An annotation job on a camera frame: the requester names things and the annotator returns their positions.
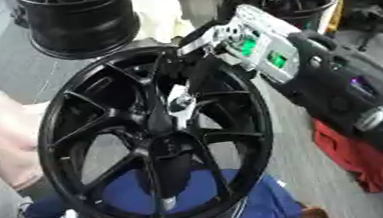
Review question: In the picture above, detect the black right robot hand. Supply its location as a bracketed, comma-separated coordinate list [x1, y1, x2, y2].
[135, 47, 254, 213]

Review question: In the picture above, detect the black wheel rim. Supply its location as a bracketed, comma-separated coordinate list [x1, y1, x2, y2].
[10, 0, 146, 66]

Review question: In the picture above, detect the white cloth bag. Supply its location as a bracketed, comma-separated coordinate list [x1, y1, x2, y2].
[128, 0, 199, 48]

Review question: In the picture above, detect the red box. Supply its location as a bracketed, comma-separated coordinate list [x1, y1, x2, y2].
[310, 112, 383, 199]

